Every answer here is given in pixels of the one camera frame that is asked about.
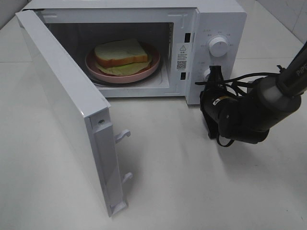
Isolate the pink round plate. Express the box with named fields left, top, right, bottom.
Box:
left=85, top=42, right=161, bottom=84

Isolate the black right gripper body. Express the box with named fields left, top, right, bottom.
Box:
left=200, top=80, right=240, bottom=125

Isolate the white upper power knob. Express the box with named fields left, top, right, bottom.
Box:
left=208, top=35, right=229, bottom=58

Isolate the white bread lettuce sandwich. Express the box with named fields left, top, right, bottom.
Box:
left=94, top=39, right=152, bottom=76

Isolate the white microwave door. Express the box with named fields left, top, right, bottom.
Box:
left=16, top=10, right=133, bottom=216

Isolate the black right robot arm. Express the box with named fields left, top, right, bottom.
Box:
left=195, top=45, right=307, bottom=147

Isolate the white microwave oven body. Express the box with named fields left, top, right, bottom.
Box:
left=20, top=0, right=247, bottom=104

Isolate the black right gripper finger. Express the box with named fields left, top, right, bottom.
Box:
left=204, top=115, right=219, bottom=139
left=208, top=65, right=224, bottom=82

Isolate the white timer knob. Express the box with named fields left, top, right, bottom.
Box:
left=203, top=69, right=211, bottom=82

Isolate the glass microwave turntable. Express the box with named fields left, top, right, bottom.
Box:
left=88, top=63, right=163, bottom=88

